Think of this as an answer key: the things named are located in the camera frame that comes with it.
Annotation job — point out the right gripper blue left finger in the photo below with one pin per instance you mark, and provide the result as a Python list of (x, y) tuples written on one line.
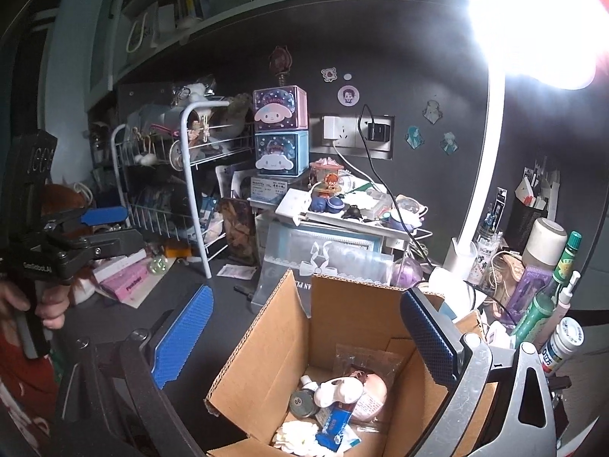
[(175, 340)]

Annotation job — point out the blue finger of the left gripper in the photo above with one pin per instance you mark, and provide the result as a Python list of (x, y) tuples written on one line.
[(104, 216), (122, 242)]

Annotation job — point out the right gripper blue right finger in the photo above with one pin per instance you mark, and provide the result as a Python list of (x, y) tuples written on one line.
[(436, 337)]

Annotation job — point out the white earbud case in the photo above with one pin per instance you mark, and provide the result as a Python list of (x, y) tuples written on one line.
[(345, 390)]

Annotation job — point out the silver cream tube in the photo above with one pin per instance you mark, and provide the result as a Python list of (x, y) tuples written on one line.
[(332, 430)]

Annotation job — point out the red floral sleeve forearm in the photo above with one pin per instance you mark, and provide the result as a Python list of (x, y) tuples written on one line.
[(29, 388)]

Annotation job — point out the pink patterned box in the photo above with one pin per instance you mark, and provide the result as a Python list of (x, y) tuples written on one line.
[(124, 283)]

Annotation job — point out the clear glass ball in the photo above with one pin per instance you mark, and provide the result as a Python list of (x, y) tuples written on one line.
[(158, 265)]

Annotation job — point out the orange small box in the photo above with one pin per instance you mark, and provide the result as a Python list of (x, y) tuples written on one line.
[(176, 250)]

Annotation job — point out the white paper leaflet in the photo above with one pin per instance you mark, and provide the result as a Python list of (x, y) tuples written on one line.
[(238, 272)]

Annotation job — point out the brown cardboard box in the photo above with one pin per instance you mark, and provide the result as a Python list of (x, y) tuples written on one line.
[(283, 343)]

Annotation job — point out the white pill bottle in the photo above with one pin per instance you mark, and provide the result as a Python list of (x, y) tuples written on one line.
[(567, 338)]

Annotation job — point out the anime character card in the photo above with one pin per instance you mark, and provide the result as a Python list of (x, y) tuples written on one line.
[(240, 230)]

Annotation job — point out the black round lens cap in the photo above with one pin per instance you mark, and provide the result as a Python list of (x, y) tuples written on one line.
[(302, 404)]

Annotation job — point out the green bottle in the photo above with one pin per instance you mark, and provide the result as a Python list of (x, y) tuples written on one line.
[(564, 267)]

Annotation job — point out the clear plastic zip bag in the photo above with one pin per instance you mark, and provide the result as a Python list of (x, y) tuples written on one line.
[(307, 251)]

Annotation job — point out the black pen holder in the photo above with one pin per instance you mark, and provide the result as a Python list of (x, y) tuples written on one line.
[(519, 226)]

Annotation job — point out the white blue medicine box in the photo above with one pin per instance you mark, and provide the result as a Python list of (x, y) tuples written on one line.
[(270, 190)]

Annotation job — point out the red haired figurine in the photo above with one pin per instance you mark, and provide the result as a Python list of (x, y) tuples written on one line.
[(328, 187)]

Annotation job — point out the pink cartoon storage box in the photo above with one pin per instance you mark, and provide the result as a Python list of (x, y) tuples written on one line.
[(283, 108)]

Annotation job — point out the white desk lamp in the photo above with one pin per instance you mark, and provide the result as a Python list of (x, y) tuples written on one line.
[(558, 45)]

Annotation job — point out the white wire shelf rack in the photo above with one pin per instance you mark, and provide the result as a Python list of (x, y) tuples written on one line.
[(119, 138)]

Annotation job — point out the wall power outlet panel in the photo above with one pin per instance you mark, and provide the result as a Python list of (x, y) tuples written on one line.
[(326, 131)]

